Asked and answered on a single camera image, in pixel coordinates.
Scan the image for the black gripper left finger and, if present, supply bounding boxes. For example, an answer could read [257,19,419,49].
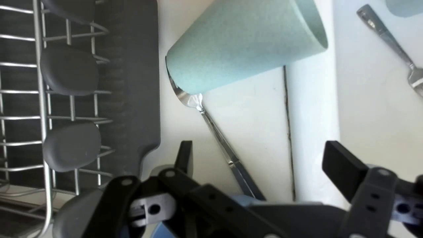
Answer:
[80,138,283,238]

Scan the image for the silver metal fork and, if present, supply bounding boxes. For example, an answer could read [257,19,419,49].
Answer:
[355,4,423,99]
[169,72,268,203]

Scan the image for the light green cloth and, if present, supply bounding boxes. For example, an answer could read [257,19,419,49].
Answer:
[164,0,329,97]

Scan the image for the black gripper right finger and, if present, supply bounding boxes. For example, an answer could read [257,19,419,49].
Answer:
[321,139,400,238]

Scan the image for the dark dish rack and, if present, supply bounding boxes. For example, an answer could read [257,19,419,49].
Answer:
[0,0,160,238]

